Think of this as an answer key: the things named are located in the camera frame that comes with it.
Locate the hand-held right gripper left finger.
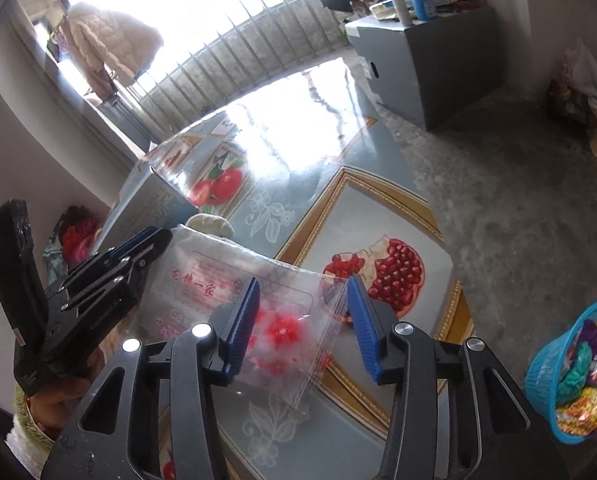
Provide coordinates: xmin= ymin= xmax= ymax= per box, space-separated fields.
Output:
xmin=41 ymin=276 xmax=262 ymax=480

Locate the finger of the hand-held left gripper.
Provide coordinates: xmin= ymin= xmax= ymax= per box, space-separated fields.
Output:
xmin=61 ymin=227 xmax=162 ymax=293
xmin=93 ymin=230 xmax=174 ymax=291

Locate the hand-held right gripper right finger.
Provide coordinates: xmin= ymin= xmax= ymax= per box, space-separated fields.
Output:
xmin=345 ymin=274 xmax=571 ymax=480

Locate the white plastic bag red print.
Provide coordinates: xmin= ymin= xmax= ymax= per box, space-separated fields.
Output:
xmin=138 ymin=225 xmax=314 ymax=346

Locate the blue plastic basket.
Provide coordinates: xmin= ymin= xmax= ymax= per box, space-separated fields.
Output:
xmin=525 ymin=300 xmax=597 ymax=445

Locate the green wrapper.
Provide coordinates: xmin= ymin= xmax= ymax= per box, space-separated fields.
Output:
xmin=558 ymin=345 xmax=593 ymax=396

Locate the person's left hand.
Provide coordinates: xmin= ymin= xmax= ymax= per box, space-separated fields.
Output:
xmin=31 ymin=377 xmax=86 ymax=433

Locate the pile of colourful clothes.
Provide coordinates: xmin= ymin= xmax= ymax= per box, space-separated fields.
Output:
xmin=43 ymin=205 xmax=102 ymax=281

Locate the blue grey cardboard box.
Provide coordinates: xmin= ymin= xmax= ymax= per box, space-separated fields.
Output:
xmin=98 ymin=165 xmax=199 ymax=256

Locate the fruit print tablecloth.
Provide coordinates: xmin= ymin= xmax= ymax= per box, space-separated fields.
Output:
xmin=113 ymin=57 xmax=476 ymax=480

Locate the cream puffer coat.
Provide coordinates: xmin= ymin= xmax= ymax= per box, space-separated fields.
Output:
xmin=66 ymin=2 xmax=164 ymax=96

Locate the orange yellow snack wrapper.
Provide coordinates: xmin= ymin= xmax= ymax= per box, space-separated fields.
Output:
xmin=555 ymin=390 xmax=597 ymax=436

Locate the metal balcony railing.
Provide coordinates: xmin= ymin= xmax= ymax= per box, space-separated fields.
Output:
xmin=128 ymin=0 xmax=349 ymax=131

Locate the grey cabinet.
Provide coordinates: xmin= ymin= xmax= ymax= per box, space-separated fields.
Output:
xmin=345 ymin=7 xmax=509 ymax=131

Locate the pile of plastic bags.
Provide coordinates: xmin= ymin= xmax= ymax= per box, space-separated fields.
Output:
xmin=548 ymin=42 xmax=597 ymax=131

